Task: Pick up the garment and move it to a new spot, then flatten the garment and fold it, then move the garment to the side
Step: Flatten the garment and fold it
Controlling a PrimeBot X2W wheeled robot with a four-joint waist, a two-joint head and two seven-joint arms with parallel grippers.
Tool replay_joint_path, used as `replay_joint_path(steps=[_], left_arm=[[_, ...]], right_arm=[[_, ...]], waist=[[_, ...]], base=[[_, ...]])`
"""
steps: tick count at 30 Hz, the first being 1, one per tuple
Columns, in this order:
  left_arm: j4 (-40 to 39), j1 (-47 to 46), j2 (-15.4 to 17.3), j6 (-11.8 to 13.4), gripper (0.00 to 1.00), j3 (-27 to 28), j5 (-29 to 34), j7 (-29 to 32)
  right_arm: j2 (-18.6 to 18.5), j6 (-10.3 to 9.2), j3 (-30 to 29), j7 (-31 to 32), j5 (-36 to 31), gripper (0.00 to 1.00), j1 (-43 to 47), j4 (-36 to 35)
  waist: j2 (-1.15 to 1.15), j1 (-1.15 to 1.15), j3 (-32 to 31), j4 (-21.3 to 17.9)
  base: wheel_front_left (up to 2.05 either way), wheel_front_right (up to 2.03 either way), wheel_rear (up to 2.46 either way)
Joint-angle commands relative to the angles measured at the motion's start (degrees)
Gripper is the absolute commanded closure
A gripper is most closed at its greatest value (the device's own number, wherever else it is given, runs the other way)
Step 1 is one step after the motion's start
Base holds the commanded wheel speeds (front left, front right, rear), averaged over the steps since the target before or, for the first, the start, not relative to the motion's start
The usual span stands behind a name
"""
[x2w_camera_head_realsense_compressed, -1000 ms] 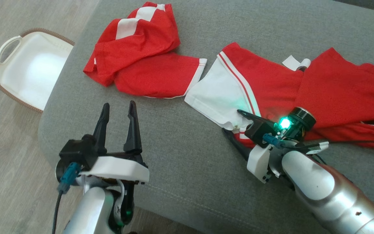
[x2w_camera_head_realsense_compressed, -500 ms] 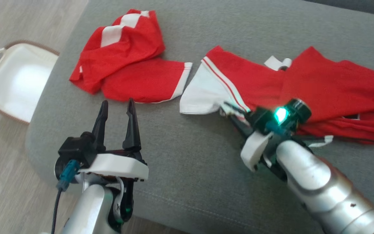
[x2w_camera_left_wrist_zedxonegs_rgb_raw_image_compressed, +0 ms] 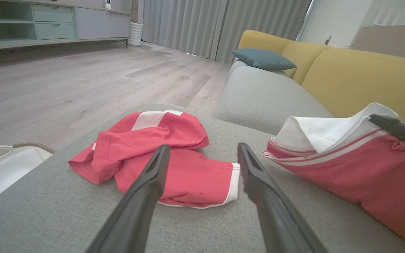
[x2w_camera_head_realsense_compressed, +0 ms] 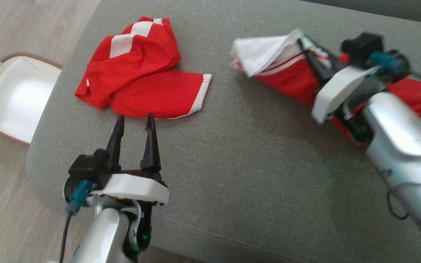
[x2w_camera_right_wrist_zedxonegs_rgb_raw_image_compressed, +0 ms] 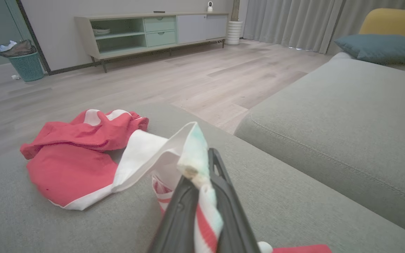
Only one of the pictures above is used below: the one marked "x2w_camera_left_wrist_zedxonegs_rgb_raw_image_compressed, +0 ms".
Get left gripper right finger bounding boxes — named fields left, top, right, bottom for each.
left=237, top=142, right=329, bottom=253

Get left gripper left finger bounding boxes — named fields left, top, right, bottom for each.
left=86, top=144, right=171, bottom=253

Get red shorts white stripe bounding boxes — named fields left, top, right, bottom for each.
left=68, top=110, right=241, bottom=209

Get red jersey white sleeves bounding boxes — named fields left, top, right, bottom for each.
left=263, top=103, right=405, bottom=252

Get yellow sofa back cushion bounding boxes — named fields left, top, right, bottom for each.
left=238, top=30, right=294, bottom=55
left=302, top=48, right=405, bottom=125
left=282, top=41, right=329, bottom=85

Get beige upholstered panel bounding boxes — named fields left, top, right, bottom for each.
left=350, top=24, right=405, bottom=62

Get grey sofa chaise cushion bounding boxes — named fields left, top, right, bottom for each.
left=0, top=104, right=405, bottom=253

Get grey sofa seat cushion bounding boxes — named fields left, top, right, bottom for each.
left=212, top=66, right=335, bottom=136
left=226, top=58, right=291, bottom=79

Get white rug with brown edge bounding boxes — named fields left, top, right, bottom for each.
left=0, top=142, right=57, bottom=211

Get teal throw pillow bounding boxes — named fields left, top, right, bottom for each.
left=231, top=48, right=297, bottom=71

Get pale green tv cabinet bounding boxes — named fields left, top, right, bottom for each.
left=0, top=0, right=131, bottom=52

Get grey curtain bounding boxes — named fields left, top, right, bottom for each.
left=142, top=0, right=312, bottom=65

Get pale green cabinet drawer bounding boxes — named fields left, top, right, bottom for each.
left=36, top=23, right=76, bottom=40
left=33, top=4, right=73, bottom=23

